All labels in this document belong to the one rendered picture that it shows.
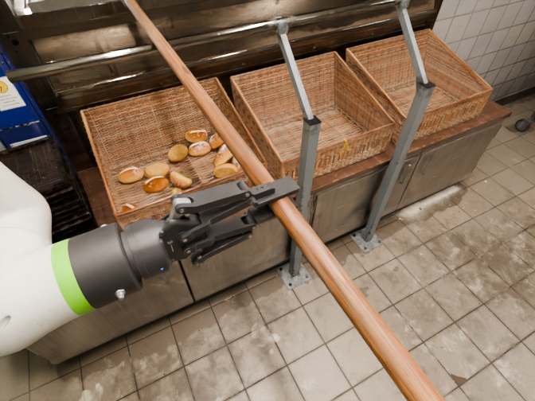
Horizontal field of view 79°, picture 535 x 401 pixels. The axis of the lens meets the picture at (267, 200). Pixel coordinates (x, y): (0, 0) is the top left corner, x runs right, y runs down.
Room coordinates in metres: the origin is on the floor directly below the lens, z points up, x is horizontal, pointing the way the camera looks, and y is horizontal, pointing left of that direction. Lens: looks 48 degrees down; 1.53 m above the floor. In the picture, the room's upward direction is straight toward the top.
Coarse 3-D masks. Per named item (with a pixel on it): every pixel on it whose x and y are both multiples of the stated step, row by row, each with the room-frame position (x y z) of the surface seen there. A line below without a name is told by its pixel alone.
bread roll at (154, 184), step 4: (156, 176) 0.92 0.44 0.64; (160, 176) 0.93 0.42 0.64; (148, 180) 0.90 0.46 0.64; (152, 180) 0.90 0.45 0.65; (156, 180) 0.90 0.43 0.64; (160, 180) 0.91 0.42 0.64; (164, 180) 0.92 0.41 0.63; (144, 184) 0.89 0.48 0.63; (148, 184) 0.89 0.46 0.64; (152, 184) 0.89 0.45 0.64; (156, 184) 0.89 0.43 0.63; (160, 184) 0.89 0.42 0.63; (164, 184) 0.90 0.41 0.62; (144, 188) 0.88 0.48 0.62; (148, 188) 0.88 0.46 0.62; (152, 188) 0.88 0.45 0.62; (156, 188) 0.88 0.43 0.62; (160, 188) 0.89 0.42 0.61; (164, 188) 0.90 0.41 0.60; (148, 192) 0.88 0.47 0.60; (152, 192) 0.88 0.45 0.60; (156, 192) 0.88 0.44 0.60
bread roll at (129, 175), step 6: (126, 168) 0.97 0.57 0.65; (132, 168) 0.97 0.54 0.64; (138, 168) 0.98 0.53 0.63; (120, 174) 0.94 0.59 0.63; (126, 174) 0.94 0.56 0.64; (132, 174) 0.94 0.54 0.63; (138, 174) 0.95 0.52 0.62; (120, 180) 0.93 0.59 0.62; (126, 180) 0.93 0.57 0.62; (132, 180) 0.93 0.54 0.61; (138, 180) 0.94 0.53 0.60
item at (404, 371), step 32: (128, 0) 1.09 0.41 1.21; (192, 96) 0.59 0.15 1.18; (224, 128) 0.47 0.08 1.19; (256, 160) 0.39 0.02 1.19; (288, 224) 0.27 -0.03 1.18; (320, 256) 0.21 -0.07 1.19; (352, 288) 0.17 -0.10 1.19; (352, 320) 0.14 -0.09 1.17; (384, 352) 0.10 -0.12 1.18; (416, 384) 0.08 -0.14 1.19
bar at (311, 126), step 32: (384, 0) 1.22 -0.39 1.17; (224, 32) 0.95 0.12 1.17; (256, 32) 1.00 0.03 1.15; (64, 64) 0.76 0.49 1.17; (96, 64) 0.79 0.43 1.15; (288, 64) 0.97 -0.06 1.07; (416, 64) 1.12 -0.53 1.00; (416, 96) 1.07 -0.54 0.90; (416, 128) 1.06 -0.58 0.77; (384, 192) 1.05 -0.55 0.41; (288, 288) 0.76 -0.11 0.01
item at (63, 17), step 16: (144, 0) 1.22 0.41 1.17; (160, 0) 1.24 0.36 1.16; (176, 0) 1.27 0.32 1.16; (192, 0) 1.29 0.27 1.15; (16, 16) 1.05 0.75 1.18; (32, 16) 1.07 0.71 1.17; (48, 16) 1.09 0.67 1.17; (64, 16) 1.11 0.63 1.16; (80, 16) 1.13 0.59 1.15; (96, 16) 1.15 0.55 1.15
